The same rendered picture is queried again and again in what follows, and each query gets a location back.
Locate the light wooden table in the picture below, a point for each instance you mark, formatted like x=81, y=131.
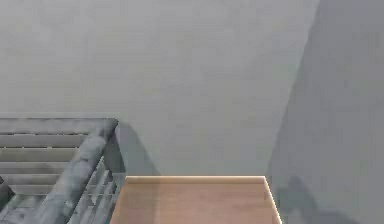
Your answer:
x=196, y=203

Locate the grey slatted metal bench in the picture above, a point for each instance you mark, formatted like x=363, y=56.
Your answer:
x=76, y=160

